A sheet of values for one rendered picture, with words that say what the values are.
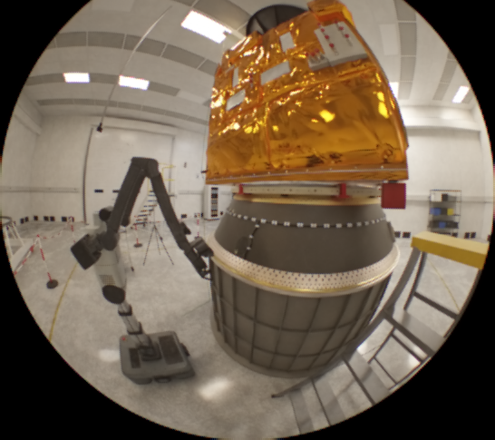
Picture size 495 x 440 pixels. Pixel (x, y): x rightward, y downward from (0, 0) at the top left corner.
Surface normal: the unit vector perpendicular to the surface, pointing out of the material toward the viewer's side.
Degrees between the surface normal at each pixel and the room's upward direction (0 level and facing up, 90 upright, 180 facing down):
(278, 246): 62
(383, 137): 91
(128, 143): 90
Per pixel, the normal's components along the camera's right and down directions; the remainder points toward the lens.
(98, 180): 0.70, 0.02
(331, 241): -0.18, -0.47
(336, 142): -0.73, -0.01
